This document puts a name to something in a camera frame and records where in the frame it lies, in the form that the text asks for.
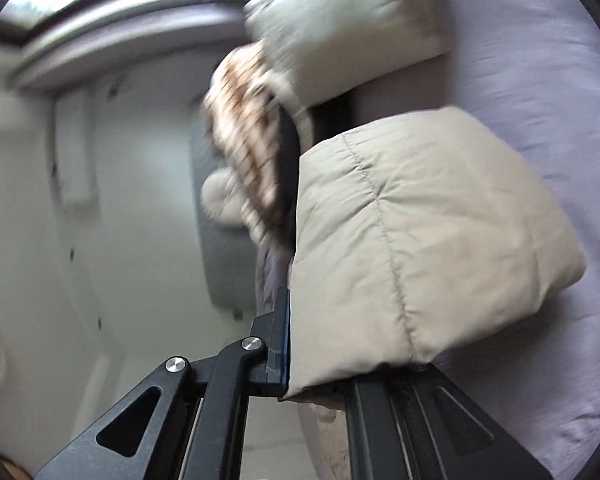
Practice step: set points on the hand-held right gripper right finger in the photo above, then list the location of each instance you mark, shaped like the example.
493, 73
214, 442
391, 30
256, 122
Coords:
380, 425

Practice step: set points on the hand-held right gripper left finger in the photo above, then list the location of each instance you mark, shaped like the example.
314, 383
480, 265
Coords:
283, 355

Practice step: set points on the beige puffer jacket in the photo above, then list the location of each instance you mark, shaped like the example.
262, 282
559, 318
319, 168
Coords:
430, 240

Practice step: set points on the round white pillow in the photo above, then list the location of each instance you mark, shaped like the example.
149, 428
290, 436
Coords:
220, 195

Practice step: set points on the black garment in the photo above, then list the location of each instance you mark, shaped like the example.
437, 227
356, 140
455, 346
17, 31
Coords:
289, 145

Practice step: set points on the cream striped garment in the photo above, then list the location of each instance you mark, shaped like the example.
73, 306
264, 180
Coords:
245, 125

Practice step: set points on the white puffer jacket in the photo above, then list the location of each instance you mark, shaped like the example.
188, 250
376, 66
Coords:
350, 25

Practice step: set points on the purple blanket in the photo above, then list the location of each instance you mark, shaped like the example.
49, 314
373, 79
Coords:
530, 60

